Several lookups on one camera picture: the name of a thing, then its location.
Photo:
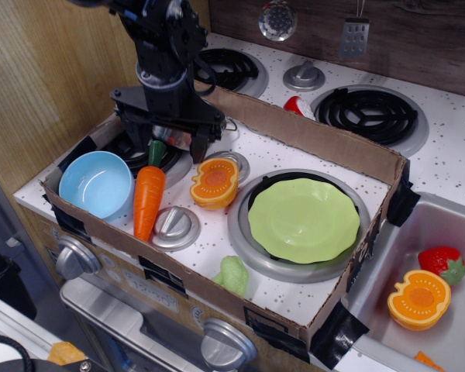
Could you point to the small orange toy piece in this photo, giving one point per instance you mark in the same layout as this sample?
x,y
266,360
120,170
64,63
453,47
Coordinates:
x,y
423,358

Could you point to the orange toy carrot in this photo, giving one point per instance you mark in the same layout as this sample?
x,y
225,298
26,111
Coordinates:
x,y
149,191

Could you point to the silver stove knob middle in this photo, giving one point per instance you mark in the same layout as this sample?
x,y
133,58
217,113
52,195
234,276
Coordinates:
x,y
242,163

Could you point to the light green plastic plate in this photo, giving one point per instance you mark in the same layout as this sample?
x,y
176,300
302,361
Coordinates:
x,y
303,220

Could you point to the black coil burner rear right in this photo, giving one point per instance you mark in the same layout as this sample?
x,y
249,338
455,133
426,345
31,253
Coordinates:
x,y
382,115

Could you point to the silver stove knob front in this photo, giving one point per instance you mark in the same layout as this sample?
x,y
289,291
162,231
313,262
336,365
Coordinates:
x,y
176,228

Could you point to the silver hanging strainer ladle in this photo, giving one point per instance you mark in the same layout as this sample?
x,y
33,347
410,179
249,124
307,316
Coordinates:
x,y
278,21

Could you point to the black coil burner front left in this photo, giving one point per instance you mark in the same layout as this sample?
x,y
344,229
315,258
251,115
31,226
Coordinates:
x,y
175,163

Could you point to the stainless steel pot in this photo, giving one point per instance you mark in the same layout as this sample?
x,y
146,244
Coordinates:
x,y
172,137

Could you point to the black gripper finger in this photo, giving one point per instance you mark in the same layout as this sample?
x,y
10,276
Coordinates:
x,y
139,132
199,146

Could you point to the light green toy broccoli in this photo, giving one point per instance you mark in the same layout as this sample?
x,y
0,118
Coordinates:
x,y
233,275

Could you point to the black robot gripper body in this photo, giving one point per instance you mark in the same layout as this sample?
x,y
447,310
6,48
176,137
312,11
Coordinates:
x,y
177,107

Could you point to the orange cloth lower left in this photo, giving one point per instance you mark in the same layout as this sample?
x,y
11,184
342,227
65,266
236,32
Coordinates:
x,y
64,353

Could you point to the brown cardboard fence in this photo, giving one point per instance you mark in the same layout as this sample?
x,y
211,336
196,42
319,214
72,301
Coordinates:
x,y
285,304

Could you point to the metal sink basin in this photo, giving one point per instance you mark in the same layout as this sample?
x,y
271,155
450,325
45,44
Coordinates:
x,y
433,222

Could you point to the silver oven dial left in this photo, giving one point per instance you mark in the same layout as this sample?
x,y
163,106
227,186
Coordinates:
x,y
75,259

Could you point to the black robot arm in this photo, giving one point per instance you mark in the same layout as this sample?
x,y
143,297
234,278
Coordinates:
x,y
168,39

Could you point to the silver oven dial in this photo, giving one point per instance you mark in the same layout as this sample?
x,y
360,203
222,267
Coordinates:
x,y
75,259
225,348

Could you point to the silver hanging spatula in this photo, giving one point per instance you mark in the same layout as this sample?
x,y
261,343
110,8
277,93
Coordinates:
x,y
354,38

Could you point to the black coil burner rear left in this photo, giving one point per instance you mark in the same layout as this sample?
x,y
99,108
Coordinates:
x,y
236,71

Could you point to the red toy strawberry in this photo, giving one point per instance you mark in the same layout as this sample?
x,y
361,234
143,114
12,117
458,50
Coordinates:
x,y
444,261

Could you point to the silver oven dial right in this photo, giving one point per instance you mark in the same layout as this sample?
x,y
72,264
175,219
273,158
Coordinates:
x,y
225,348

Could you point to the silver oven door handle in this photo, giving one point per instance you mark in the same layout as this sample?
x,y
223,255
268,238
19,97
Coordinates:
x,y
132,340

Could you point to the red white toy mushroom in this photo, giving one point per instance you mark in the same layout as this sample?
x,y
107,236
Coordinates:
x,y
299,106

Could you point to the light blue plastic bowl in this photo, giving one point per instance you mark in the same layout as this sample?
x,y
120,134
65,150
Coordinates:
x,y
99,183

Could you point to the black coil burner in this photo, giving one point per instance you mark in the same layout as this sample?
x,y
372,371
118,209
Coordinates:
x,y
382,115
175,163
236,71

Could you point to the orange pumpkin half in sink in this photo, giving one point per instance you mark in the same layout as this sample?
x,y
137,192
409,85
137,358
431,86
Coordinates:
x,y
420,300

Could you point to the orange toy pumpkin half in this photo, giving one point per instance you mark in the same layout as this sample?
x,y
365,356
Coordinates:
x,y
216,183

